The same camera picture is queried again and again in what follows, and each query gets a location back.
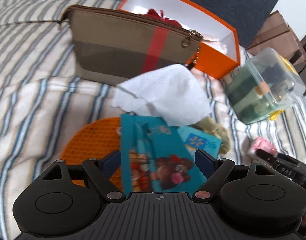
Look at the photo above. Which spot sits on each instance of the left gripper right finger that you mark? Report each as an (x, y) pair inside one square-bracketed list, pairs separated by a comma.
[(216, 172)]

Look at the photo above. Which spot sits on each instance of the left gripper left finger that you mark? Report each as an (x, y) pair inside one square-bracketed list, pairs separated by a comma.
[(99, 173)]

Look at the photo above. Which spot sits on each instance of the blue printed face mask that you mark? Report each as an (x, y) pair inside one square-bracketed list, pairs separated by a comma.
[(154, 158)]

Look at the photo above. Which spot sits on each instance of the white cloth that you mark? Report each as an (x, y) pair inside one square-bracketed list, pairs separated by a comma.
[(172, 93)]

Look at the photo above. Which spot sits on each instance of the dark red plush toy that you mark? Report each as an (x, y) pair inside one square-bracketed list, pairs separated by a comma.
[(151, 13)]

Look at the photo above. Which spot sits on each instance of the pink fluffy cloth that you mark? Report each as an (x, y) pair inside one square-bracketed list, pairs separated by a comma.
[(215, 44)]

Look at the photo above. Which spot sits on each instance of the orange silicone honeycomb mat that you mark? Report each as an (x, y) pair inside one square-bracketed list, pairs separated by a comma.
[(96, 140)]

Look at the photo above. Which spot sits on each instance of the blue card packet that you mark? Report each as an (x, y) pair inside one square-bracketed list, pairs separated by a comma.
[(195, 139)]

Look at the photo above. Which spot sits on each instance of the tan plush toy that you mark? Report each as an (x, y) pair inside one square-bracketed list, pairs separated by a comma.
[(208, 125)]

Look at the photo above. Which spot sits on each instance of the striped bed cover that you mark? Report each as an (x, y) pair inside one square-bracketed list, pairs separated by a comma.
[(42, 103)]

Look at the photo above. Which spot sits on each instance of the clear plastic storage container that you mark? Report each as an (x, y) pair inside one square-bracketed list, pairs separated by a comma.
[(265, 86)]

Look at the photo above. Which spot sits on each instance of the orange cardboard box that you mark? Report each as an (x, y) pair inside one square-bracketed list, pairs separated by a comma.
[(219, 53)]

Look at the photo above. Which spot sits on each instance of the brown striped zip pouch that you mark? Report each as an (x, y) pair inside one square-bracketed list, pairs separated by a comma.
[(112, 46)]

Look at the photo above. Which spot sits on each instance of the brown cardboard box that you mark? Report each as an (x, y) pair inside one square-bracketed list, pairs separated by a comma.
[(275, 33)]

